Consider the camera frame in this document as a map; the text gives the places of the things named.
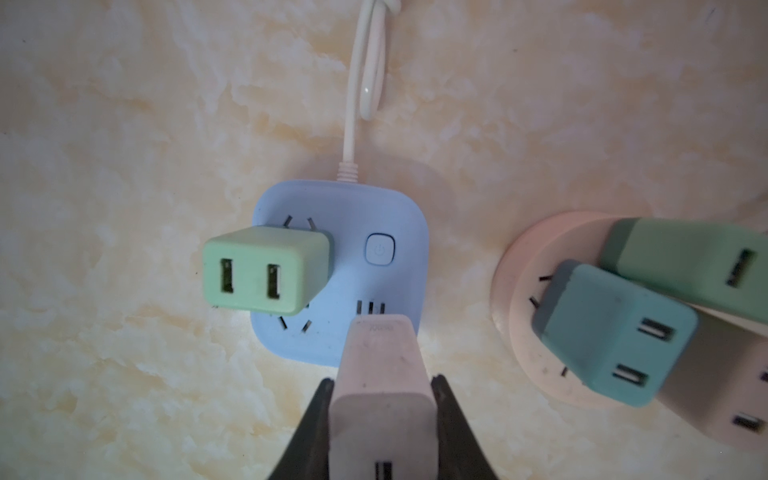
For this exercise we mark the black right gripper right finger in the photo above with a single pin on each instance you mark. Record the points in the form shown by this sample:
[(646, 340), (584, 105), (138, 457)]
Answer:
[(460, 455)]

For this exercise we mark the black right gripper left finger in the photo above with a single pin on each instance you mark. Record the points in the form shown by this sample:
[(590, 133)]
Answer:
[(306, 455)]

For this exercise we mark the white plug adapter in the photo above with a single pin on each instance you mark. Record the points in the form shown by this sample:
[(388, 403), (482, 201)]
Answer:
[(383, 413)]

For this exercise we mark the light green plug adapter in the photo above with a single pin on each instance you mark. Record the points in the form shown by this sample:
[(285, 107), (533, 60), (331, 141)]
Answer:
[(273, 270)]

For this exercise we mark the teal plug adapter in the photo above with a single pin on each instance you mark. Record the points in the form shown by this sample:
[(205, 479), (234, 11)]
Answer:
[(619, 339)]

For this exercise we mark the pink plug adapter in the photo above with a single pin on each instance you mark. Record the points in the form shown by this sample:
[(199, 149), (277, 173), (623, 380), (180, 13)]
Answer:
[(719, 384)]

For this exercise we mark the pink round power strip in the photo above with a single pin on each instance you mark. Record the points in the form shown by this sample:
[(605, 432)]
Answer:
[(520, 279)]

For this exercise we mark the blue square power strip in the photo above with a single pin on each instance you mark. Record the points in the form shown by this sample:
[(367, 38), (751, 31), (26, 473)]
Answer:
[(380, 244)]

